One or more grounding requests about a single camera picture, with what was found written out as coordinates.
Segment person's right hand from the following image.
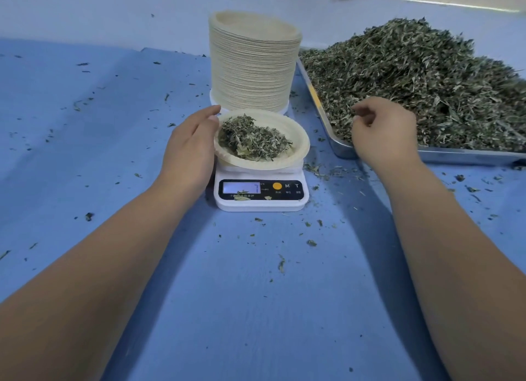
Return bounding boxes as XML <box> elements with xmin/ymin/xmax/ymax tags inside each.
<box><xmin>350</xmin><ymin>96</ymin><xmax>424</xmax><ymax>176</ymax></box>

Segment person's left hand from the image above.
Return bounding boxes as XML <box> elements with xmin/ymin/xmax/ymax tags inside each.
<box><xmin>159</xmin><ymin>105</ymin><xmax>222</xmax><ymax>195</ymax></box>

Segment beige paper plate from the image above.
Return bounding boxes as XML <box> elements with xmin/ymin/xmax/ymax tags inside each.
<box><xmin>213</xmin><ymin>109</ymin><xmax>311</xmax><ymax>171</ymax></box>

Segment person's right forearm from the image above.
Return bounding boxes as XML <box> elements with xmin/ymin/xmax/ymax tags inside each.
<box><xmin>375</xmin><ymin>160</ymin><xmax>526</xmax><ymax>381</ymax></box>

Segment person's left forearm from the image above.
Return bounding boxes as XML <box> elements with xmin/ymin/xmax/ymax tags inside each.
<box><xmin>0</xmin><ymin>179</ymin><xmax>198</xmax><ymax>381</ymax></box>

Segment steel tray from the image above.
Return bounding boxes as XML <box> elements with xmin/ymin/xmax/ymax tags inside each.
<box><xmin>296</xmin><ymin>48</ymin><xmax>526</xmax><ymax>167</ymax></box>

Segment portion of dried green herbs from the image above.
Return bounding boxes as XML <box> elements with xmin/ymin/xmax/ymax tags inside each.
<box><xmin>218</xmin><ymin>114</ymin><xmax>293</xmax><ymax>162</ymax></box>

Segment heap of dried green herbs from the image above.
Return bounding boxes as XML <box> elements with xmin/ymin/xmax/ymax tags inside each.
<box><xmin>299</xmin><ymin>18</ymin><xmax>526</xmax><ymax>152</ymax></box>

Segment stack of beige paper plates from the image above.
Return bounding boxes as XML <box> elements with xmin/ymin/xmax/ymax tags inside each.
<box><xmin>208</xmin><ymin>10</ymin><xmax>303</xmax><ymax>115</ymax></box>

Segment white digital kitchen scale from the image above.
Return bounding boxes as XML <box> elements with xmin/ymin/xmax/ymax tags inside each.
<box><xmin>213</xmin><ymin>160</ymin><xmax>310</xmax><ymax>212</ymax></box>

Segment blue table cover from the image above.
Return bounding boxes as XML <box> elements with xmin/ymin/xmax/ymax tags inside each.
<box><xmin>0</xmin><ymin>38</ymin><xmax>526</xmax><ymax>381</ymax></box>

